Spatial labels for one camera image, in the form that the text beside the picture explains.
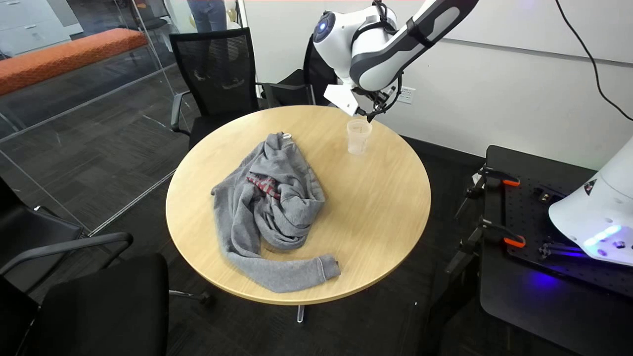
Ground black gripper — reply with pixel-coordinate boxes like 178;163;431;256
354;88;399;123

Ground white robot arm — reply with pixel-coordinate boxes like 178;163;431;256
310;0;479;121

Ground clear plastic cup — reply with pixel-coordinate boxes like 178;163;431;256
346;117;372;155

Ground black plastic chair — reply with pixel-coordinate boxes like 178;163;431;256
259;42;336;107

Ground orange black clamp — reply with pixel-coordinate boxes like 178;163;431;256
465;167;520;198
445;218;526;276

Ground grey sweatshirt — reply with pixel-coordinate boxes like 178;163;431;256
211;133;340;293

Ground black mesh chair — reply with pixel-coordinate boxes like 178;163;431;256
170;28;259;147

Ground orange bench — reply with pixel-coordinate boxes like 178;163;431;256
0;28;146;96

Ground black foreground chair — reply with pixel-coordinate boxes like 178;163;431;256
0;179;168;356

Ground black wall cable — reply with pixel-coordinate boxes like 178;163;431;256
552;0;633;123

